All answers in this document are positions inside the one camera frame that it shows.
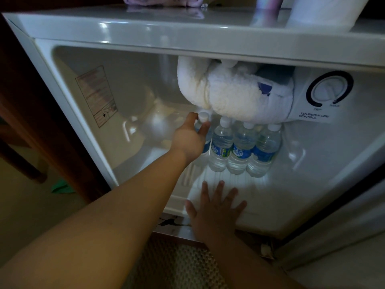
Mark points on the green plastic bag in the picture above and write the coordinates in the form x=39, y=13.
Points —
x=61, y=187

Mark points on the white paper towel roll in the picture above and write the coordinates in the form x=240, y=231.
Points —
x=328, y=12

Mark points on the wooden chair with dark cushion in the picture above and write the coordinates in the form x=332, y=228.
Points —
x=27, y=170

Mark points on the white mini fridge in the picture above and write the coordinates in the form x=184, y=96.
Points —
x=300, y=192

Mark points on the person's right forearm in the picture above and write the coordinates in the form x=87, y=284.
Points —
x=249, y=267

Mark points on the blue label water bottle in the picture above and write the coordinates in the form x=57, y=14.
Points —
x=264, y=150
x=221, y=147
x=242, y=147
x=203, y=117

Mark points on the temperature control dial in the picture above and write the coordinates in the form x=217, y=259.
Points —
x=328, y=90

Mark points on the person's left hand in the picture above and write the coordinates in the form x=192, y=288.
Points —
x=189, y=141

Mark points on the frosted freezer compartment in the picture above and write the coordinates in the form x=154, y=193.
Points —
x=240, y=96

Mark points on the stack of pastel paper cups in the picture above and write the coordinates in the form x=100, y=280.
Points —
x=269, y=1

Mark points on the pink cloth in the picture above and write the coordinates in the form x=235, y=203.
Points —
x=165, y=0

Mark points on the person's right hand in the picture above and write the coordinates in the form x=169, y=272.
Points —
x=216, y=219

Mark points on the warning sticker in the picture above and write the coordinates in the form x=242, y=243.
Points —
x=96, y=96

